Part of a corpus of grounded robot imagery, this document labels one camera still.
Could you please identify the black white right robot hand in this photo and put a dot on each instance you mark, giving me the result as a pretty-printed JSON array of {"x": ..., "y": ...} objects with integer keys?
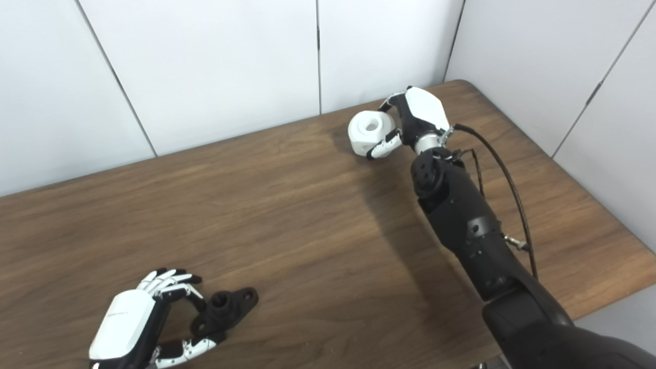
[{"x": 423, "y": 110}]

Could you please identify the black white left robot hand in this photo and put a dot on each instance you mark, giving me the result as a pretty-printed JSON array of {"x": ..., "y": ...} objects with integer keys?
[{"x": 123, "y": 323}]

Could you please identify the round white piece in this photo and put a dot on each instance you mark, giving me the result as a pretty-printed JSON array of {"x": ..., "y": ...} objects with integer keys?
[{"x": 366, "y": 130}]

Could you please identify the black flanged holder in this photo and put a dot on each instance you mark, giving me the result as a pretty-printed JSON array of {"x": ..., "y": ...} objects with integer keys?
[{"x": 225, "y": 307}]

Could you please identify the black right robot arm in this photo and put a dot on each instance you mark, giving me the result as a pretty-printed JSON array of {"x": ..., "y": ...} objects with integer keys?
[{"x": 471, "y": 230}]

